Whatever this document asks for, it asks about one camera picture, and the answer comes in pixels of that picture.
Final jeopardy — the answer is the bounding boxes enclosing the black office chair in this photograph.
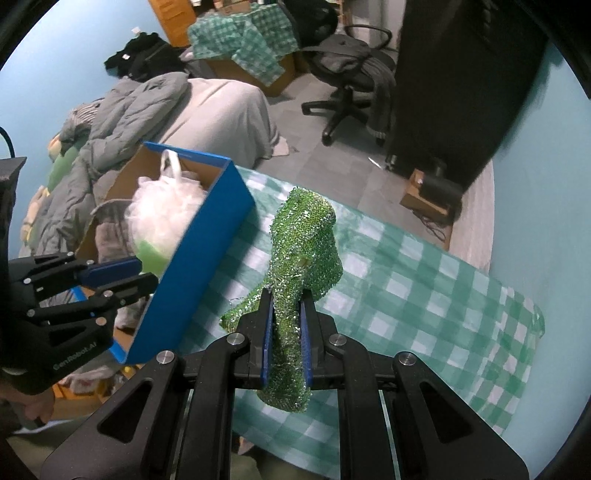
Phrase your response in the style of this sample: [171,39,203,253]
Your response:
[300,23,398,146]

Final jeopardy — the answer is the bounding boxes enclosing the black backpack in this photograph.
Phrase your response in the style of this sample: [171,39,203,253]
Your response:
[279,0,340,47]

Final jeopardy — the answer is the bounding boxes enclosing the black cylindrical device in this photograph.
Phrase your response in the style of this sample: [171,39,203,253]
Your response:
[416,159,465,210]

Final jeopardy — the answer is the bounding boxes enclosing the brown cardboard box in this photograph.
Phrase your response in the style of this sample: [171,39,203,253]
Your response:
[203,48,296,97]

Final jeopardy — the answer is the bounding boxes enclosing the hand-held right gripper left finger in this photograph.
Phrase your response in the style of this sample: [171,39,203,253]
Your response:
[39,288,273,480]

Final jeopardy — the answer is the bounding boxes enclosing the black wardrobe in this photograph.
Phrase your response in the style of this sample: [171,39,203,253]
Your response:
[385,0,552,190]

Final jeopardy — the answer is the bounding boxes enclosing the grey clothes on chair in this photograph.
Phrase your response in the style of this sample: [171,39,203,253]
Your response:
[305,34,398,139]

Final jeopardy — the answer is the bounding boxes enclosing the white mesh bath pouf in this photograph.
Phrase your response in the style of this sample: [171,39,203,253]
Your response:
[126,150,208,259]

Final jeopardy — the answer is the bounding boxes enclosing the wooden wardrobe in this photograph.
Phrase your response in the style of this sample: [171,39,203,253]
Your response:
[148,0,199,47]

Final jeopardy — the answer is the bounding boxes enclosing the bed with grey sheet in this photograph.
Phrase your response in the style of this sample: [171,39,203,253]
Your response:
[157,78,282,167]

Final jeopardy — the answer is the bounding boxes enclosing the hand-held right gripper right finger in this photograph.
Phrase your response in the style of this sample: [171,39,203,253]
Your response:
[299,300,529,480]

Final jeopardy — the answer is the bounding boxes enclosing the blue cardboard box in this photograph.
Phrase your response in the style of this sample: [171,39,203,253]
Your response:
[74,141,256,365]

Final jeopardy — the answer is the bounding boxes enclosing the black bag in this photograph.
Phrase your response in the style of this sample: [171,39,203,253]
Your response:
[104,32,185,81]

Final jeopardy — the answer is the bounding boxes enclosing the green pillow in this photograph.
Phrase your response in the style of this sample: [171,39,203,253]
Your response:
[48,138,88,190]

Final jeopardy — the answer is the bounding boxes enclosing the floor cables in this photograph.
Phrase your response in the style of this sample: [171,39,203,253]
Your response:
[413,208,453,245]

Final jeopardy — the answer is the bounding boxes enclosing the green checked cloth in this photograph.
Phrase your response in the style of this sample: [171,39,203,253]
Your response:
[187,2,301,86]

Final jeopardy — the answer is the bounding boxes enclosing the person's left hand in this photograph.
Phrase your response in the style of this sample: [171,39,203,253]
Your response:
[23,392,56,428]

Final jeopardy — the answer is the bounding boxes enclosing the green sparkly scouring cloth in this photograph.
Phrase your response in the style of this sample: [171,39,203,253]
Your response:
[219,187,343,413]

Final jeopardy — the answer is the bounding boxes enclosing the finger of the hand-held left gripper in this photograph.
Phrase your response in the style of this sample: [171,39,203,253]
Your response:
[9,253,141,305]
[28,273,158,328]

